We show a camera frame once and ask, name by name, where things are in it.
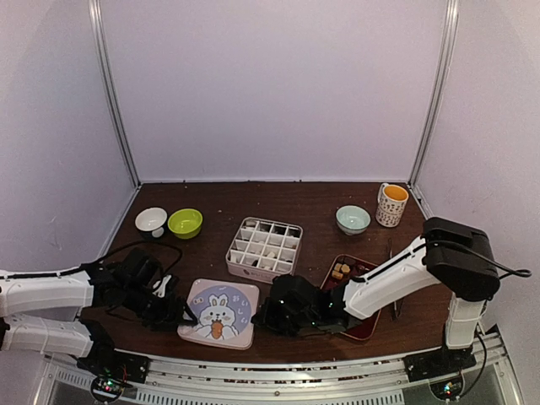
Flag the pink compartment tin box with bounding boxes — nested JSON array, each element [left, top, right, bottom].
[[225, 217, 304, 284]]

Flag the dark red chocolate tray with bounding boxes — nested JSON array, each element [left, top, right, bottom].
[[320, 253, 383, 341]]

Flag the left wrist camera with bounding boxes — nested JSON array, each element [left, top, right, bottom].
[[152, 274, 178, 298]]

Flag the floral mug orange inside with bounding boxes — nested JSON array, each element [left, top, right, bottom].
[[375, 183, 409, 228]]

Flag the metal tongs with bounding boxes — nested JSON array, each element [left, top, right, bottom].
[[387, 238, 403, 321]]

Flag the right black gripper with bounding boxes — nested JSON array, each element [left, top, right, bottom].
[[251, 299, 316, 339]]

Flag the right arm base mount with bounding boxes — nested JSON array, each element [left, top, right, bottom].
[[403, 348, 477, 402]]

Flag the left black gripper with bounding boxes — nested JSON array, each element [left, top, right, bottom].
[[123, 282, 198, 332]]

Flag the lime green bowl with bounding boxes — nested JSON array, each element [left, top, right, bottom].
[[167, 208, 203, 240]]

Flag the black white small bowl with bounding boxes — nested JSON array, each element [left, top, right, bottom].
[[134, 207, 168, 240]]

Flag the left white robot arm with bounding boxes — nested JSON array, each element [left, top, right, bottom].
[[1, 248, 197, 375]]

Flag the bunny picture tin lid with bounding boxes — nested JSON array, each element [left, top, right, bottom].
[[177, 278, 260, 350]]

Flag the pale blue ceramic bowl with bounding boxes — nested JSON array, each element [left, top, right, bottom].
[[336, 205, 371, 235]]

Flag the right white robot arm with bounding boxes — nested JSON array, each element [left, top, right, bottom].
[[251, 217, 500, 373]]

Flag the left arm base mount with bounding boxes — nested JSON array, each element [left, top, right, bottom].
[[73, 350, 150, 404]]

